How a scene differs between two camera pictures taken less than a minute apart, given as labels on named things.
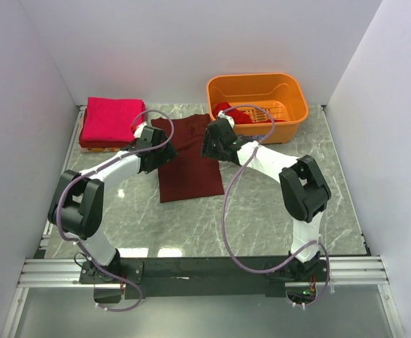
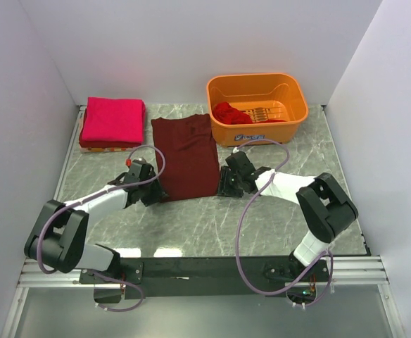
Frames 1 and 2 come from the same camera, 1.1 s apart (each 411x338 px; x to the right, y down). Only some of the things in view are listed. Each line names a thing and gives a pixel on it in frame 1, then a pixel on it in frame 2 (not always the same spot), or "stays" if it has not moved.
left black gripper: x=167 y=153 -> x=157 y=193
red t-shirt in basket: x=238 y=116 stays
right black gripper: x=206 y=150 -> x=224 y=187
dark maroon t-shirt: x=190 y=175 stays
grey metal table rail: x=203 y=277 stays
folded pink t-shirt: x=110 y=119 stays
